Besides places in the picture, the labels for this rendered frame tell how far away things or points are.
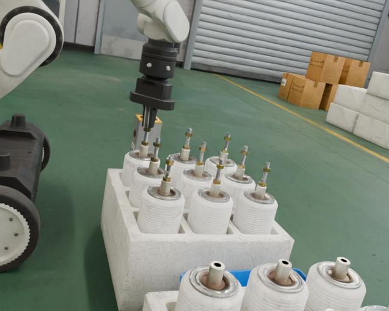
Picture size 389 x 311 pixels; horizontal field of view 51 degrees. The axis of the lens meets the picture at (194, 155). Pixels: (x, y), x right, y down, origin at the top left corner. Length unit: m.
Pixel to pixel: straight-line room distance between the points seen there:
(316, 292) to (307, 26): 6.22
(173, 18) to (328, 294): 0.66
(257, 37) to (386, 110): 3.32
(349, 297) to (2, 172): 0.76
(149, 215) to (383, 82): 2.92
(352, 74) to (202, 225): 4.14
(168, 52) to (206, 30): 5.14
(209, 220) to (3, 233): 0.45
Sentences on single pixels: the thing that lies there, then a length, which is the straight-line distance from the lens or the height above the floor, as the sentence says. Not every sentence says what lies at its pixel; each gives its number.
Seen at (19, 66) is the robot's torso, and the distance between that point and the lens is 1.06.
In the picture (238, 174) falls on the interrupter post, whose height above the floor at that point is 0.26.
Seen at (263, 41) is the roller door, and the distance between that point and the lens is 6.50.
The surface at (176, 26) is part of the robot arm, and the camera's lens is 0.99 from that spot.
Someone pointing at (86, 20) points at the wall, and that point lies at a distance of 5.91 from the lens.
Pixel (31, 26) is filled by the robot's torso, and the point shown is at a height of 0.53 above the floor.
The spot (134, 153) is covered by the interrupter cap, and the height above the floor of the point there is 0.25.
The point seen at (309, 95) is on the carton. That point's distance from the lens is 4.64.
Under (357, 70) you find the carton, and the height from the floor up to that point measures 0.50.
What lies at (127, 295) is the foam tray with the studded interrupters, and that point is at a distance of 0.91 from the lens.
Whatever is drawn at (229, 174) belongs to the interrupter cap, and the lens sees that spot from 1.08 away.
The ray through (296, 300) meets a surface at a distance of 0.67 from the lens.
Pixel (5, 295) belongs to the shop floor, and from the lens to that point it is 0.98.
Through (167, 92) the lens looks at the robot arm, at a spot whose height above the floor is 0.44.
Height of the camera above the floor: 0.60
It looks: 17 degrees down
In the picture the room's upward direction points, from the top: 11 degrees clockwise
